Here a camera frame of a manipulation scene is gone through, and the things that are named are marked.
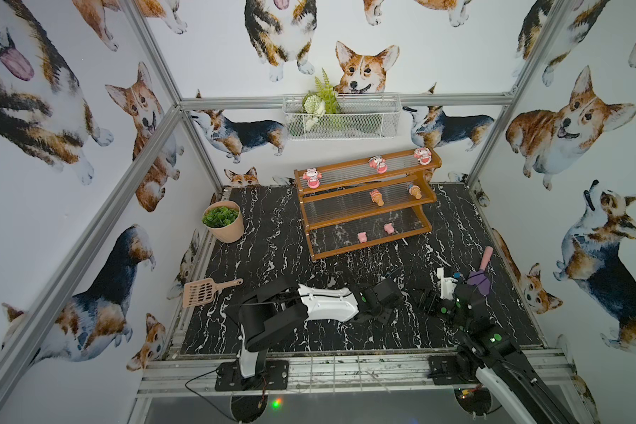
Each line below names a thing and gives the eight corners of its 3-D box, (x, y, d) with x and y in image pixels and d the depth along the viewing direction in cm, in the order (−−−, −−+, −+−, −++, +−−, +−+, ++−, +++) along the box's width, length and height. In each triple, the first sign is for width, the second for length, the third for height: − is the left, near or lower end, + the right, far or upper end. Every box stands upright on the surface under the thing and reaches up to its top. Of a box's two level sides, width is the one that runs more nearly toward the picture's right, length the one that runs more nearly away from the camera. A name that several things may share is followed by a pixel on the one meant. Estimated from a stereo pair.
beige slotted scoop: (184, 306, 89) (181, 304, 87) (187, 286, 94) (184, 283, 92) (242, 293, 92) (240, 290, 90) (242, 274, 97) (240, 271, 95)
